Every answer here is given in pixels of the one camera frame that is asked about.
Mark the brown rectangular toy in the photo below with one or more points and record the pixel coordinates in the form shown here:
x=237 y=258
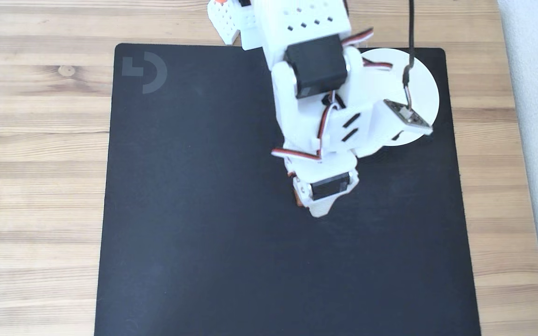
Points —
x=298 y=197

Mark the white round plate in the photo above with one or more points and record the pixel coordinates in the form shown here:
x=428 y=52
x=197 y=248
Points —
x=423 y=79

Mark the black desk mat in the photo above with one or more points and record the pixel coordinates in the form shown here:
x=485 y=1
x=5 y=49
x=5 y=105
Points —
x=203 y=233

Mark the camera on white mount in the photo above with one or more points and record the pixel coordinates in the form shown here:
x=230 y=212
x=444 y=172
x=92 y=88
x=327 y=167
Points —
x=390 y=126

